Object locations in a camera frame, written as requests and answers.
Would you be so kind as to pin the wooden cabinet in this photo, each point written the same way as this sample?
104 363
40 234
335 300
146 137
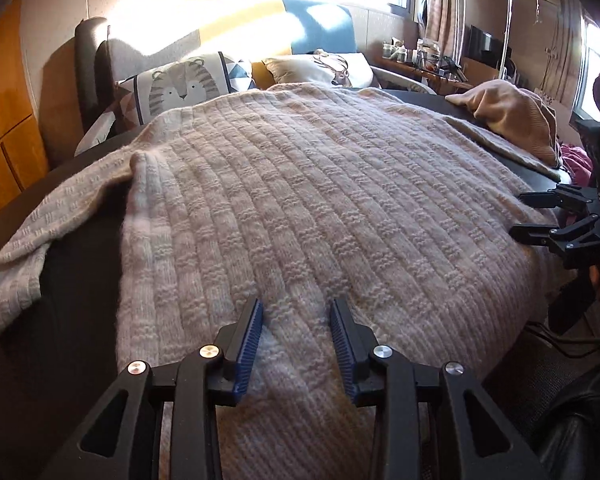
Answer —
5 110

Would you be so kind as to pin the black padded cushion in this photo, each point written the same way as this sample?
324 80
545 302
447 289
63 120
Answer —
90 70

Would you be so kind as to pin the grey blue yellow sofa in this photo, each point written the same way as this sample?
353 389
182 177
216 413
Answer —
320 25

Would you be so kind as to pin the yellow pillow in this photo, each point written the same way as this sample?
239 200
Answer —
260 77

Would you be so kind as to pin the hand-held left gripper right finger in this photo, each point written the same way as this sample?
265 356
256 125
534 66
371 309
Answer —
341 350

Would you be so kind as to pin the cream knit sweater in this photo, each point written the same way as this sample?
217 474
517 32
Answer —
305 210

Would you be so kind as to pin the metal clothes rack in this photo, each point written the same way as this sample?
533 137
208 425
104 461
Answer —
507 20

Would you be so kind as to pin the white chair armrest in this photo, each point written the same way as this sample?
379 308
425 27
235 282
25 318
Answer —
405 79

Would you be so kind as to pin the beige curtain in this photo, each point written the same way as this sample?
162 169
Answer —
445 10

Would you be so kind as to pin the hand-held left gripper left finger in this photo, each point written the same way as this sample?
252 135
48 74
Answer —
247 350

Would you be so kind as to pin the tiger print pillow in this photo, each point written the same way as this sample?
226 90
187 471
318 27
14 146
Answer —
180 85

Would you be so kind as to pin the deer print pillow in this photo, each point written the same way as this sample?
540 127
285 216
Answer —
330 67

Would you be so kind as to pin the pink cloth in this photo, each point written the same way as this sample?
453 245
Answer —
575 160

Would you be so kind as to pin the cluttered wooden desk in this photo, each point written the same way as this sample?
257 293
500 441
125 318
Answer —
475 67

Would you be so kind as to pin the black monitor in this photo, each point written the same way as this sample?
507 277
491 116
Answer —
480 39

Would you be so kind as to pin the black leather chair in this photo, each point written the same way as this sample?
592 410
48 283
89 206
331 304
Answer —
580 420

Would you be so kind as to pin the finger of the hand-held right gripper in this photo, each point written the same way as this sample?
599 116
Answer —
545 199
530 235

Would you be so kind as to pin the tan knit garment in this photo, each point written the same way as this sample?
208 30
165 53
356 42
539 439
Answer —
510 115

